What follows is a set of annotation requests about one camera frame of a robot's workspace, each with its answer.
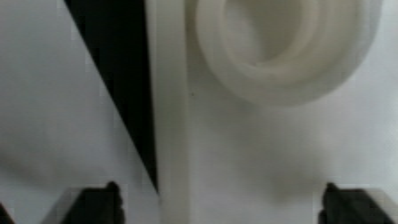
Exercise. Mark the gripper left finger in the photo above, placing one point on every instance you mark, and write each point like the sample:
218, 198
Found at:
92, 205

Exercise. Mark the white marker sheet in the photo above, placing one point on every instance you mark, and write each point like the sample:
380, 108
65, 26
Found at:
65, 149

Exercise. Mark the white square tabletop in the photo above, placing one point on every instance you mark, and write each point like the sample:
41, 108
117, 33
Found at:
275, 107

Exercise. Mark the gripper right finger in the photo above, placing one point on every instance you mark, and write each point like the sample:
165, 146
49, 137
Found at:
350, 207

